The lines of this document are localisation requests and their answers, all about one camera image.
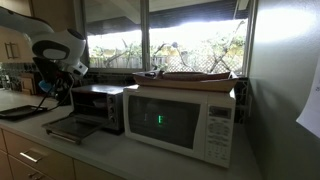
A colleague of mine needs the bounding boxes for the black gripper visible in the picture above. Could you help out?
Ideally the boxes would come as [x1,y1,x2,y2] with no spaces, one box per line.
[33,57,71,95]

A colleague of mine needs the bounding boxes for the blue bowl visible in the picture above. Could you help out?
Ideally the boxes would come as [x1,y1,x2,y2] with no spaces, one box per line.
[38,80,53,92]

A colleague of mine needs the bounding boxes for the white bowl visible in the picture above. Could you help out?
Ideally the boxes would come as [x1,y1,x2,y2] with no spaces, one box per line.
[93,99,107,108]

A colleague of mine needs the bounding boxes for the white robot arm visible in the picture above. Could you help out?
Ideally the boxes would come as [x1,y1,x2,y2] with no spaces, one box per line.
[0,7,88,86]

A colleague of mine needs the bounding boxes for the silver toaster oven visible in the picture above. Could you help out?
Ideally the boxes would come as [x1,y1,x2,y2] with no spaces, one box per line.
[42,85,124,144]

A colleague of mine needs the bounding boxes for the white microwave oven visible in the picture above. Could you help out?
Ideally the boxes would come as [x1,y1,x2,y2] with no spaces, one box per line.
[123,85,236,168]

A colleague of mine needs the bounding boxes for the black baking tray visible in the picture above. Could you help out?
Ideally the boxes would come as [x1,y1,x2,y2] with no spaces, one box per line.
[0,105,48,121]

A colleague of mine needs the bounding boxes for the wooden tray on microwave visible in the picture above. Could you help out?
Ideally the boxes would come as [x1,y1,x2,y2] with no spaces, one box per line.
[133,71,238,93]

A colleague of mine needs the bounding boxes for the white paper sheet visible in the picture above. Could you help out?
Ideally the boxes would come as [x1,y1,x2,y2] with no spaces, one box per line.
[296,57,320,138]

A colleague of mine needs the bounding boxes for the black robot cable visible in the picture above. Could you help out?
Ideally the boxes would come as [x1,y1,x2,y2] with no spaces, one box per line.
[33,74,76,113]

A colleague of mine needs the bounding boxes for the upper cabinet handles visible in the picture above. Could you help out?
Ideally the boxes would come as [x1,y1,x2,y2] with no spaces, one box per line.
[5,42,19,59]

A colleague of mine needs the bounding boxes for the metal drawer handle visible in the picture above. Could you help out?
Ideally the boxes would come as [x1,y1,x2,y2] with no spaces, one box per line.
[19,151,42,163]

